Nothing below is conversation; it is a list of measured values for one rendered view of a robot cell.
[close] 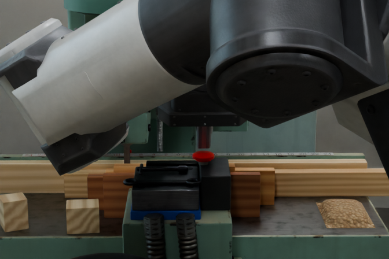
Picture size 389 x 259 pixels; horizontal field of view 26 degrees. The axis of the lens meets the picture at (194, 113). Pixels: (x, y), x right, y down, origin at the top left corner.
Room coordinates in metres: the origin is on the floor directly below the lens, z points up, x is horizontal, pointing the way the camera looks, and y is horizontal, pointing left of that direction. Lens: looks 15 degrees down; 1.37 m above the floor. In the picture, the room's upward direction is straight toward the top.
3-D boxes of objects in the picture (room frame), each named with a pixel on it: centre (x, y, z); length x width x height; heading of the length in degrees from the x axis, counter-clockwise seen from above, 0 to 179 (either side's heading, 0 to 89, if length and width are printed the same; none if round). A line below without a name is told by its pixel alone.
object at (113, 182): (1.17, 0.02, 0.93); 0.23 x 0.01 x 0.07; 91
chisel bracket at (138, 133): (1.27, 0.10, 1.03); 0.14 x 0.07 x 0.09; 1
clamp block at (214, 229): (1.06, 0.02, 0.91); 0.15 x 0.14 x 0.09; 91
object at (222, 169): (1.06, 0.02, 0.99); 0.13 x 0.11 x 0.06; 91
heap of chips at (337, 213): (1.17, -0.22, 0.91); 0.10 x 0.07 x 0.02; 1
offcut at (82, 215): (1.12, 0.16, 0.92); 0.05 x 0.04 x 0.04; 97
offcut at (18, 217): (1.13, 0.26, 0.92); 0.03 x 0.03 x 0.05; 24
